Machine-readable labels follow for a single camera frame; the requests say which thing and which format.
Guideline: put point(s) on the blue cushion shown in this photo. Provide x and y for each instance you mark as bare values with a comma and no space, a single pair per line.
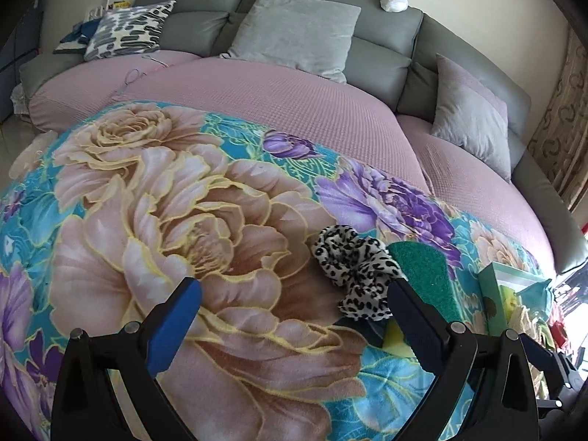
78,36

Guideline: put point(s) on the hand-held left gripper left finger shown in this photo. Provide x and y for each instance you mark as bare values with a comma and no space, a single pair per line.
172,326

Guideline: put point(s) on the plain grey pillow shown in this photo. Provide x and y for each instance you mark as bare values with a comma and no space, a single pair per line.
294,34

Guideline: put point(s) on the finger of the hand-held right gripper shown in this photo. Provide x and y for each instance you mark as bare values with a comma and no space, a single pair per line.
537,358

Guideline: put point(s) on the pink sofa cover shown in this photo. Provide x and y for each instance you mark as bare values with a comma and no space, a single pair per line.
298,110

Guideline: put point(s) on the cream lace cloth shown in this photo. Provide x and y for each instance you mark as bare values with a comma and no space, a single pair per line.
526,321

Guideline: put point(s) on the floral blanket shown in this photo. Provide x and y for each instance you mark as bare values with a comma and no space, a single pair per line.
183,220

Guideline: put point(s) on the teal shallow cardboard box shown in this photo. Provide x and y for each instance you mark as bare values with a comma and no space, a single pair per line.
491,294

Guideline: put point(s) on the green scouring sponge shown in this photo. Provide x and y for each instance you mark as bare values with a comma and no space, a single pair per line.
425,271

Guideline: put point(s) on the grey pillow with pink band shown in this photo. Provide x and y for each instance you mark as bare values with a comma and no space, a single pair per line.
468,115

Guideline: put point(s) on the beige patterned curtain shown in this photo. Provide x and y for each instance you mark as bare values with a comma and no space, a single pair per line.
567,119

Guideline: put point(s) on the grey sofa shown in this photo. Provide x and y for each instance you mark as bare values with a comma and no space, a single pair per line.
390,32

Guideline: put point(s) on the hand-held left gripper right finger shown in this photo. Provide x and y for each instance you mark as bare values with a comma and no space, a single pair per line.
420,330

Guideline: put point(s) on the leopard print scrunchie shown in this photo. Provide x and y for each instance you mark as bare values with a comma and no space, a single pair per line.
358,266

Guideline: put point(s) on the black white patterned pillow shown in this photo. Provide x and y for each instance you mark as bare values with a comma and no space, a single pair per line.
128,30

